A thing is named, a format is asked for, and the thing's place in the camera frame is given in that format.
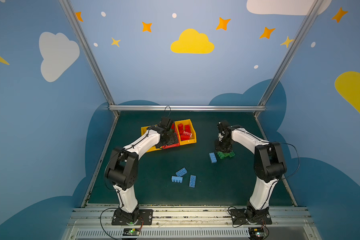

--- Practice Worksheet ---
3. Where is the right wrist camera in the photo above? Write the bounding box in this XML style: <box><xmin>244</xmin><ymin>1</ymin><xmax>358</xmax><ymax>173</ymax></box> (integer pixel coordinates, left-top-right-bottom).
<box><xmin>217</xmin><ymin>121</ymin><xmax>231</xmax><ymax>140</ymax></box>

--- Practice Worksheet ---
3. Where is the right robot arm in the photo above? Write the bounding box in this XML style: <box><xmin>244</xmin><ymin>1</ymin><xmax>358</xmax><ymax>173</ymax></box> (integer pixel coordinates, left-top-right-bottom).
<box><xmin>215</xmin><ymin>121</ymin><xmax>287</xmax><ymax>220</ymax></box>

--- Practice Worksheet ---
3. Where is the left aluminium frame post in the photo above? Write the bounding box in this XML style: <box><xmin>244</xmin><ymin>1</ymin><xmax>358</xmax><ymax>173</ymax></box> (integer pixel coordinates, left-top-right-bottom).
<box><xmin>59</xmin><ymin>0</ymin><xmax>115</xmax><ymax>107</ymax></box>

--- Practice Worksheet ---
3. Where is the red lego brick top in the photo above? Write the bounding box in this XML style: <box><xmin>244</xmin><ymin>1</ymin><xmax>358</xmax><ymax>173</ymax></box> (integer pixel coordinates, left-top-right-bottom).
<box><xmin>178</xmin><ymin>124</ymin><xmax>186</xmax><ymax>135</ymax></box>

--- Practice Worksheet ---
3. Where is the horizontal aluminium frame bar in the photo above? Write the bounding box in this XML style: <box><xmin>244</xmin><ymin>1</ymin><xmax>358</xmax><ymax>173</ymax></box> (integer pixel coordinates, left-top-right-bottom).
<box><xmin>109</xmin><ymin>105</ymin><xmax>266</xmax><ymax>112</ymax></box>

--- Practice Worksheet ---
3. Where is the yellow bin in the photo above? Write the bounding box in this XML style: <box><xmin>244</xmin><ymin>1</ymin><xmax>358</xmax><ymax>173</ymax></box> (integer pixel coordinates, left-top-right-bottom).
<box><xmin>141</xmin><ymin>126</ymin><xmax>160</xmax><ymax>153</ymax></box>
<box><xmin>175</xmin><ymin>119</ymin><xmax>197</xmax><ymax>146</ymax></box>

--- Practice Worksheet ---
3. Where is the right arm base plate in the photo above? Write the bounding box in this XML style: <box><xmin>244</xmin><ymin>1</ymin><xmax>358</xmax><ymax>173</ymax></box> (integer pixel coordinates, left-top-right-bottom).
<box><xmin>228</xmin><ymin>208</ymin><xmax>273</xmax><ymax>226</ymax></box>

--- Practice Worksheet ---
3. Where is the large red lego brick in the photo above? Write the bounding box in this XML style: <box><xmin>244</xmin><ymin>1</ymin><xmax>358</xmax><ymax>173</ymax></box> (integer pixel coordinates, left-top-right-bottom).
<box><xmin>180</xmin><ymin>132</ymin><xmax>193</xmax><ymax>141</ymax></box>

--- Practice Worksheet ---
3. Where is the red bin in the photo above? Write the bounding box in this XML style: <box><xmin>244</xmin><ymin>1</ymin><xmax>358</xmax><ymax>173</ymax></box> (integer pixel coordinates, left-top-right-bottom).
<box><xmin>161</xmin><ymin>123</ymin><xmax>180</xmax><ymax>149</ymax></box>

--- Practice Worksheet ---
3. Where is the green lego brick studs side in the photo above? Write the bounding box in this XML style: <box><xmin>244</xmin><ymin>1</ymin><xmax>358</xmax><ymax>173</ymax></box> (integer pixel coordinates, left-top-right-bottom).
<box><xmin>217</xmin><ymin>152</ymin><xmax>225</xmax><ymax>159</ymax></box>

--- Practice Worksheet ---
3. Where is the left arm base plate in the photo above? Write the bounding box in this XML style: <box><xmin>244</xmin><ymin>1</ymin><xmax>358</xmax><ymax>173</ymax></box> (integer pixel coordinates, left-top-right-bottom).
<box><xmin>111</xmin><ymin>209</ymin><xmax>154</xmax><ymax>226</ymax></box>

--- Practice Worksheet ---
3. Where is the right controller board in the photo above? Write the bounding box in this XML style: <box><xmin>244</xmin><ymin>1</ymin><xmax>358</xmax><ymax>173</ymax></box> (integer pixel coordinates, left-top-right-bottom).
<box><xmin>248</xmin><ymin>228</ymin><xmax>267</xmax><ymax>240</ymax></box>

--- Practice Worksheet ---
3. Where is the blue lego on green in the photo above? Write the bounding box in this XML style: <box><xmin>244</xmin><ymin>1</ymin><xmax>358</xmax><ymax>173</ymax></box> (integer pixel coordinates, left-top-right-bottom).
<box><xmin>171</xmin><ymin>176</ymin><xmax>183</xmax><ymax>183</ymax></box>

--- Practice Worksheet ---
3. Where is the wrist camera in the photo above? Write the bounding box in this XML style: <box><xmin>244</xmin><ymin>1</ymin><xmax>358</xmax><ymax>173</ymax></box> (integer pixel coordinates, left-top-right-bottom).
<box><xmin>159</xmin><ymin>117</ymin><xmax>174</xmax><ymax>131</ymax></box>
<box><xmin>217</xmin><ymin>121</ymin><xmax>231</xmax><ymax>140</ymax></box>

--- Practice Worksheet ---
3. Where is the right aluminium frame post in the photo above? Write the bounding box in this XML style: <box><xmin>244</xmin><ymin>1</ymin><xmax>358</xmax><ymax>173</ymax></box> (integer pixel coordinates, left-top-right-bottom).
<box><xmin>254</xmin><ymin>0</ymin><xmax>325</xmax><ymax>119</ymax></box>

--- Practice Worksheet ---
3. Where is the aluminium frame post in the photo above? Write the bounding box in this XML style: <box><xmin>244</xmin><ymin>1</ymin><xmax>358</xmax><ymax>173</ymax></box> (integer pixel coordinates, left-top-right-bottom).
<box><xmin>59</xmin><ymin>0</ymin><xmax>115</xmax><ymax>107</ymax></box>
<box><xmin>254</xmin><ymin>0</ymin><xmax>325</xmax><ymax>119</ymax></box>

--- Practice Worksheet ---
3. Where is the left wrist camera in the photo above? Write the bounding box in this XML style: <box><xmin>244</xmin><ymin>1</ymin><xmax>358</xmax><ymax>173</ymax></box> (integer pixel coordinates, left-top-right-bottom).
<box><xmin>159</xmin><ymin>117</ymin><xmax>174</xmax><ymax>131</ymax></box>

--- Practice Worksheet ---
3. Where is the controller board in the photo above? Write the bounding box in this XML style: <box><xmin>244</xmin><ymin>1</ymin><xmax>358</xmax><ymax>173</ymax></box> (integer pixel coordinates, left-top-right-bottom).
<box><xmin>248</xmin><ymin>228</ymin><xmax>267</xmax><ymax>240</ymax></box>
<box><xmin>123</xmin><ymin>229</ymin><xmax>141</xmax><ymax>237</ymax></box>

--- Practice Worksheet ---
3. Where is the blue lego brick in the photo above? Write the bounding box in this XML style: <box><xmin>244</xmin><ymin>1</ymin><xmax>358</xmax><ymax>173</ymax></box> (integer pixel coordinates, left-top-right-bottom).
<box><xmin>189</xmin><ymin>175</ymin><xmax>197</xmax><ymax>188</ymax></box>
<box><xmin>209</xmin><ymin>153</ymin><xmax>217</xmax><ymax>163</ymax></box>
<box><xmin>176</xmin><ymin>168</ymin><xmax>188</xmax><ymax>177</ymax></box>

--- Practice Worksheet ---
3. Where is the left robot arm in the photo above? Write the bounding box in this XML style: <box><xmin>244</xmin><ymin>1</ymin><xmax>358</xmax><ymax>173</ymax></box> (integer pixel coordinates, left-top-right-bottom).
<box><xmin>104</xmin><ymin>124</ymin><xmax>175</xmax><ymax>223</ymax></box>

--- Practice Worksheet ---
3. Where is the left controller board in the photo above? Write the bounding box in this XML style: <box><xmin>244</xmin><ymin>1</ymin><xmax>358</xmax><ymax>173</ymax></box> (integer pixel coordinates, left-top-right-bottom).
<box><xmin>123</xmin><ymin>229</ymin><xmax>141</xmax><ymax>237</ymax></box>

